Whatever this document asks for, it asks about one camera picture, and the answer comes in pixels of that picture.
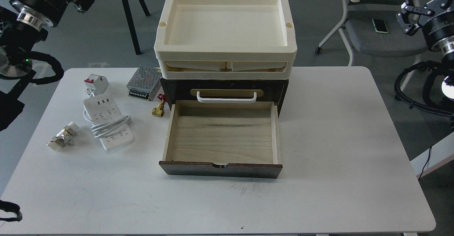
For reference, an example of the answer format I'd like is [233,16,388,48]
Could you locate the white circuit breaker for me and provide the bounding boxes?
[84,74,109,96]

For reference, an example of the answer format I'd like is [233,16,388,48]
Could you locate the white drawer handle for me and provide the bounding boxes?
[196,91,258,104]

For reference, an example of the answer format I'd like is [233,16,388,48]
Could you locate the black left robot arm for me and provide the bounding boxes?
[0,0,95,130]

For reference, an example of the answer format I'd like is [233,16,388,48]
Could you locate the white side table edge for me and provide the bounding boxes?
[411,132,454,179]

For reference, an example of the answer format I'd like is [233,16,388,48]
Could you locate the metal mesh power supply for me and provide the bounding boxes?
[127,66,162,101]

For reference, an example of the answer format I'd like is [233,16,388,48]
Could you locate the green smartphone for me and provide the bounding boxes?
[372,19,389,34]

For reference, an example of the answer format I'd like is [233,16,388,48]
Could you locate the cream plastic stacked tray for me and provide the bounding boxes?
[154,0,297,80]

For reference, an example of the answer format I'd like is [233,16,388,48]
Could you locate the silver metal connector block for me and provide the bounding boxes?
[47,122,80,151]

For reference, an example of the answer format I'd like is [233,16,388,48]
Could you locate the black stand legs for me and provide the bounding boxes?
[116,0,151,55]

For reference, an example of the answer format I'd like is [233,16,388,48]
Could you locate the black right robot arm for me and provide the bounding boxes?
[396,0,454,100]

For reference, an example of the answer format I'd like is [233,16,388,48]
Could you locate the open wooden drawer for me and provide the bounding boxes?
[159,100,283,179]

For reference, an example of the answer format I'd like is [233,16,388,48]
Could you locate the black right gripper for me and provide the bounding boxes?
[396,0,453,36]

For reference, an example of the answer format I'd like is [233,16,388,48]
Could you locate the brass valve red handle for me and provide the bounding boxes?
[152,94,167,117]

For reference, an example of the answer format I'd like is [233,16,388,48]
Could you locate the grey office chair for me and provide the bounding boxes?
[316,0,426,66]

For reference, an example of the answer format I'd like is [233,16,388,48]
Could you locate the white power strip with cable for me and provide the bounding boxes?
[83,93,133,151]

